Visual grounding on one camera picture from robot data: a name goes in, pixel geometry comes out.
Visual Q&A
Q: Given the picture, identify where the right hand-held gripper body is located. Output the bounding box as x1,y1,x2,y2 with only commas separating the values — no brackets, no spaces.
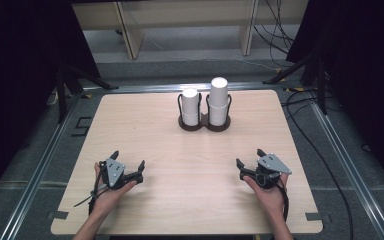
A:
246,152,293,191

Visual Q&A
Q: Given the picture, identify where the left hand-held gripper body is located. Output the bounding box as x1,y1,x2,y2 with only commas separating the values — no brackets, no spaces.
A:
98,158,132,190

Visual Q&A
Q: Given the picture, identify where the dark brown double cup holder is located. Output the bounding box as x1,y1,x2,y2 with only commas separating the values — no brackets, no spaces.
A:
177,92,233,133

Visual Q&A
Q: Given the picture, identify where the short white cup stack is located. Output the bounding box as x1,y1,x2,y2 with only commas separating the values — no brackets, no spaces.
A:
181,87,201,127

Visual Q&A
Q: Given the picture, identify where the person's left hand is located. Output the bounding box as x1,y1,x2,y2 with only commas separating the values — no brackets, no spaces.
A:
91,162,138,215

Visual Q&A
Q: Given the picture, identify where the person's right hand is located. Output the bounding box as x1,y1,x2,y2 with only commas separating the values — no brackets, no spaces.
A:
242,173,289,218

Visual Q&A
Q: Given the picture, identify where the tall white cup stack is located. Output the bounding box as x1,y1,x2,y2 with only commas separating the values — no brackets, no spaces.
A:
207,76,230,127

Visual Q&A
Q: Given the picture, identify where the black stand with splayed legs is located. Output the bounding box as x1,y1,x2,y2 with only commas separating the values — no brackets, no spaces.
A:
262,49,328,116
54,64,120,125

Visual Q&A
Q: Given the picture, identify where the black curtain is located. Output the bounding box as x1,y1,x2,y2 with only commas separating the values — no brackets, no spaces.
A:
285,0,384,198
0,0,102,208

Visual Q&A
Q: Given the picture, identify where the beige wooden cabinet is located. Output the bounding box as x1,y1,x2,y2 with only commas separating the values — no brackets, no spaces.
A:
71,0,310,61

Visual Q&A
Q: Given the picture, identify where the left hand-held gripper black cable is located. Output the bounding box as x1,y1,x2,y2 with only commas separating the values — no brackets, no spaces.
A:
73,173,110,216

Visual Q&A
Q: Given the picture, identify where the long black floor cable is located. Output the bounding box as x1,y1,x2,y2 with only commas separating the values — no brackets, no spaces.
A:
280,89,355,240

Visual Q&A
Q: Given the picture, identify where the metal floor rail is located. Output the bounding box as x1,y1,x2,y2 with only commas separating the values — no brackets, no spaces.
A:
82,81,292,95
0,95,82,240
307,99,384,240

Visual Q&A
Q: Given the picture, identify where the thin white floor cable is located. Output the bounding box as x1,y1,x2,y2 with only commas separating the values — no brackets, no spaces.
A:
235,58,282,73

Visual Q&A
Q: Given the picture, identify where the bundle of black floor cables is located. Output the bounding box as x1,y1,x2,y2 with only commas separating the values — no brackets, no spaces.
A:
252,0,296,56

